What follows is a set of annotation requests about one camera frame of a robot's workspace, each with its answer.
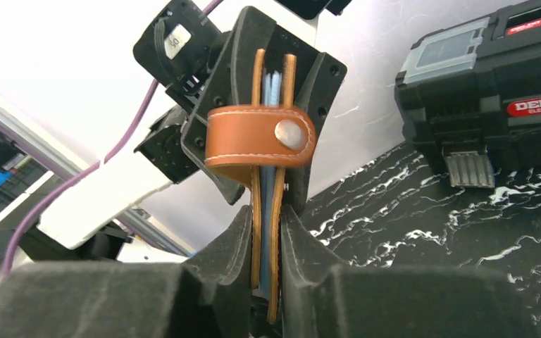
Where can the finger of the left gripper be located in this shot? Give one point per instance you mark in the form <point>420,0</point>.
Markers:
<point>318,78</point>
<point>220,90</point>

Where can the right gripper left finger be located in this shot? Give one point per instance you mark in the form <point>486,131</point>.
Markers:
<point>208,295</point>

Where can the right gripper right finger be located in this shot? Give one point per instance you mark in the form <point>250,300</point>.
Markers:
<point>322,296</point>

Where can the brown leather card holder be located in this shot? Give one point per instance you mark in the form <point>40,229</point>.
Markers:
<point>254,145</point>

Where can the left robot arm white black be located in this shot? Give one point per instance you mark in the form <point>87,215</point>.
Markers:
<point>128,191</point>

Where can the black toolbox clear lids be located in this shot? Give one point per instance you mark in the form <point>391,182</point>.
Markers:
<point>470,96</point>

